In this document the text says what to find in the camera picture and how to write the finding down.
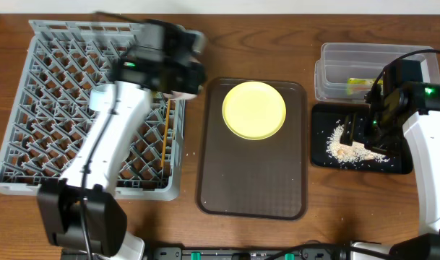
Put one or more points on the grey plastic dish rack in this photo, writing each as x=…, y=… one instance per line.
x=50, y=116

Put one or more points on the leftover cooked rice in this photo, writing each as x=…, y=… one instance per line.
x=354, y=153

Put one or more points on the black waste tray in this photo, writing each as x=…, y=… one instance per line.
x=325, y=117

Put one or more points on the yellow round plate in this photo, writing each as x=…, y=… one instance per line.
x=254, y=110

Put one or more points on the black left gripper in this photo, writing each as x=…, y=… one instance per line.
x=180, y=85

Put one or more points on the white bowl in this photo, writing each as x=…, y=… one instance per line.
x=181, y=96

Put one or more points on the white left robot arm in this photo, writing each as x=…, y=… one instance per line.
x=79, y=210

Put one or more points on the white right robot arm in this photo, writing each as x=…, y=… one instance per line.
x=404, y=116

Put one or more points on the light blue bowl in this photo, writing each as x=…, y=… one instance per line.
x=101, y=97

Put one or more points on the green snack wrapper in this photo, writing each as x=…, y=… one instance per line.
x=356, y=85

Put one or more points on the dark brown serving tray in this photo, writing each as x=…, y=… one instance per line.
x=265, y=178

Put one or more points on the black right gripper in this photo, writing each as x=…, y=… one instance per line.
x=366, y=131

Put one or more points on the wooden chopstick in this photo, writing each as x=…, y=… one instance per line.
x=172, y=118
x=165, y=136

